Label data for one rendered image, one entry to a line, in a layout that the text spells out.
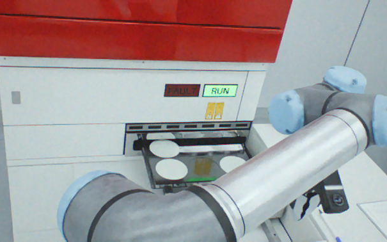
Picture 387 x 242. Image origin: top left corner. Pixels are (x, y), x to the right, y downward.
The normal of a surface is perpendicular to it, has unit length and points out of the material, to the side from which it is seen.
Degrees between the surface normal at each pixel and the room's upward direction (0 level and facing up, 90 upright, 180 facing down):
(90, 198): 43
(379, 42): 90
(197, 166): 0
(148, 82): 90
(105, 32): 90
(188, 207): 14
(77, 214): 58
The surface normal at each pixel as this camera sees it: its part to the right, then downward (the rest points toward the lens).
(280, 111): -0.82, 0.20
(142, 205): -0.12, -0.86
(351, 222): 0.14, -0.83
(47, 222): 0.26, 0.56
